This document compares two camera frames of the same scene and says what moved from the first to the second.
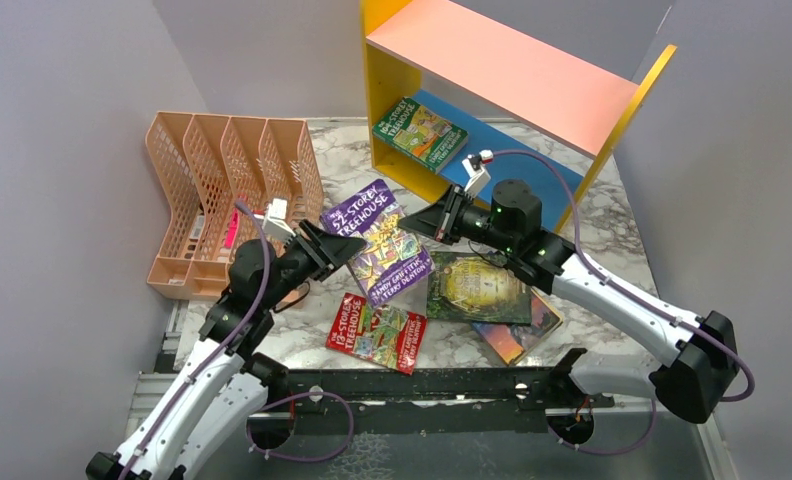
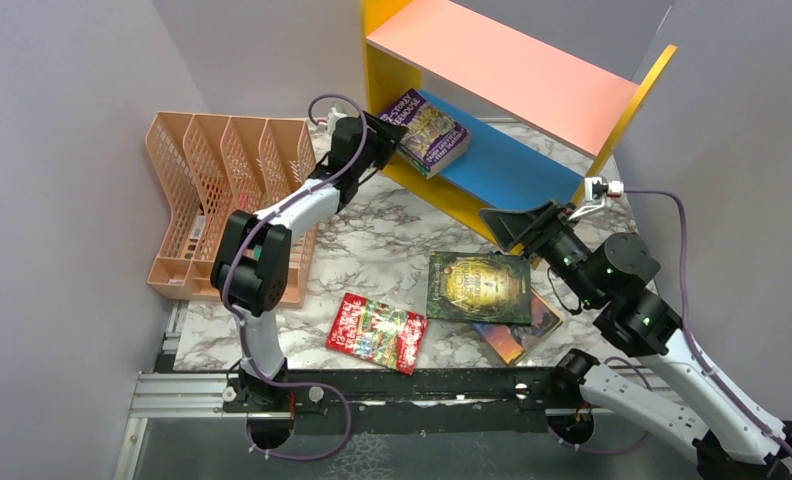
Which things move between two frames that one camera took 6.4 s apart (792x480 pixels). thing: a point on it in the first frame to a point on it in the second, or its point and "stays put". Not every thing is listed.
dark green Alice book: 476,287 stays put
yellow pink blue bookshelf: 441,84 stays put
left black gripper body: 299,264 to 378,144
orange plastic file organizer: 228,181 stays put
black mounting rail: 326,400 stays put
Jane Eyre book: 516,342 stays put
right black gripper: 438,220 to 512,226
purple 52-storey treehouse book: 393,257 to 432,138
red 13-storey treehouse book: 388,336 stays put
